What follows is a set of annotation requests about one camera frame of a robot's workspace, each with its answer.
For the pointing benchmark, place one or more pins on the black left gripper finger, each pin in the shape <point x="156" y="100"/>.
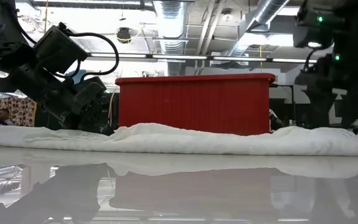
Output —
<point x="101" y="124"/>
<point x="84" y="96"/>

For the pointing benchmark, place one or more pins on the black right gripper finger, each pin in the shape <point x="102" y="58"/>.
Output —
<point x="320" y="109"/>
<point x="353" y="109"/>

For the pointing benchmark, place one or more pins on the white lace shirt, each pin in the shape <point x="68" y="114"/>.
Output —
<point x="182" y="140"/>

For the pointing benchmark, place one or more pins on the red plastic laundry bin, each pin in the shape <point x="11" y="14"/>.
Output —
<point x="197" y="105"/>

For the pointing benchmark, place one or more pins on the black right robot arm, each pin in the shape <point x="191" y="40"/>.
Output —
<point x="353" y="28"/>

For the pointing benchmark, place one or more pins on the brown patterned cloth panel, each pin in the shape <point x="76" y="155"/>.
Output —
<point x="20" y="110"/>

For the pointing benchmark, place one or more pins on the person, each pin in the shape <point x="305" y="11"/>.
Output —
<point x="4" y="115"/>

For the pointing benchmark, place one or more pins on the black ceiling dome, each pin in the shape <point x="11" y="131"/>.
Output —
<point x="123" y="35"/>

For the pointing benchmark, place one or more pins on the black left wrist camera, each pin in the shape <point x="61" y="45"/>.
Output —
<point x="57" y="49"/>

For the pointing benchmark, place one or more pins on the silver spiral air duct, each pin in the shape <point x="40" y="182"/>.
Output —
<point x="169" y="28"/>
<point x="269" y="11"/>

